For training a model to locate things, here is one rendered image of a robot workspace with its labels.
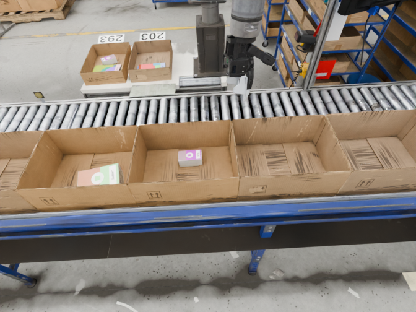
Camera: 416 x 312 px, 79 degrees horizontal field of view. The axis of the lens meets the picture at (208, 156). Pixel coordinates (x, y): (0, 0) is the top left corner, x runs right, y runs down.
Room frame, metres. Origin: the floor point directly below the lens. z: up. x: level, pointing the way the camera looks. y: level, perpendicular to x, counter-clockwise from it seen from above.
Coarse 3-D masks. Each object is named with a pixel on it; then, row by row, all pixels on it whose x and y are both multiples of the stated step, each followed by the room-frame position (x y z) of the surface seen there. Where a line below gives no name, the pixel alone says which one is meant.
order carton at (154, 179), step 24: (216, 120) 0.77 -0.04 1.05; (144, 144) 0.76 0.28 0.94; (168, 144) 0.77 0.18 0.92; (192, 144) 0.77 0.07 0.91; (216, 144) 0.77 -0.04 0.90; (144, 168) 0.66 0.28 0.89; (168, 168) 0.65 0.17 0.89; (192, 168) 0.65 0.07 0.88; (216, 168) 0.64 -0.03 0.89; (144, 192) 0.48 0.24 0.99; (168, 192) 0.48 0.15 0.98; (192, 192) 0.48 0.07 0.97; (216, 192) 0.48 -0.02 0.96
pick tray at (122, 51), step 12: (96, 48) 1.88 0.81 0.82; (108, 48) 1.88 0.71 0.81; (120, 48) 1.89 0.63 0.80; (96, 60) 1.82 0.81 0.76; (120, 60) 1.79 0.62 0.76; (84, 72) 1.51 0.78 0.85; (96, 72) 1.51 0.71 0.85; (108, 72) 1.51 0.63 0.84; (120, 72) 1.51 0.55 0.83; (96, 84) 1.51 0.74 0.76
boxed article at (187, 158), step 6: (186, 150) 0.71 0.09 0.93; (192, 150) 0.71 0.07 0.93; (198, 150) 0.71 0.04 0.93; (180, 156) 0.68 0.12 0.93; (186, 156) 0.68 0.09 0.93; (192, 156) 0.68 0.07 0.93; (198, 156) 0.68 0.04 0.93; (180, 162) 0.66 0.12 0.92; (186, 162) 0.66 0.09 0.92; (192, 162) 0.66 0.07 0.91; (198, 162) 0.66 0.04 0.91
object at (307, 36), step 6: (300, 30) 1.42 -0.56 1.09; (306, 30) 1.41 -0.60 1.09; (312, 30) 1.42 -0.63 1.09; (294, 36) 1.42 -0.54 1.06; (300, 36) 1.37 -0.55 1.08; (306, 36) 1.37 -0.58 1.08; (312, 36) 1.37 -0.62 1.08; (300, 42) 1.37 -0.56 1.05; (306, 42) 1.37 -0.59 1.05; (312, 42) 1.37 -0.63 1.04; (306, 48) 1.38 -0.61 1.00
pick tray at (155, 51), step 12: (132, 48) 1.79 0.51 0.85; (144, 48) 1.89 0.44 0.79; (156, 48) 1.89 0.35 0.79; (168, 48) 1.89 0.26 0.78; (132, 60) 1.70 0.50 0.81; (144, 60) 1.78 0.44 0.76; (156, 60) 1.76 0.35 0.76; (168, 60) 1.76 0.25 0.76; (132, 72) 1.51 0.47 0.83; (144, 72) 1.51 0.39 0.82; (156, 72) 1.51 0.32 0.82; (168, 72) 1.51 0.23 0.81
